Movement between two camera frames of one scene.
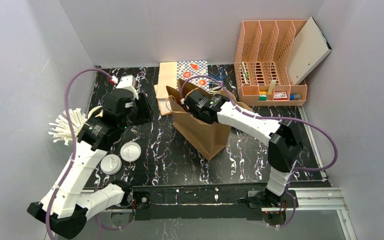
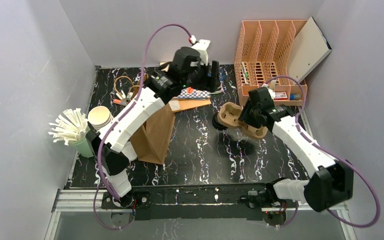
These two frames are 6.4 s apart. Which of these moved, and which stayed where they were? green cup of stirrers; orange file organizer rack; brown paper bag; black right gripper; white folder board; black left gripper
Moved: black left gripper; black right gripper; brown paper bag
Stayed: white folder board; green cup of stirrers; orange file organizer rack
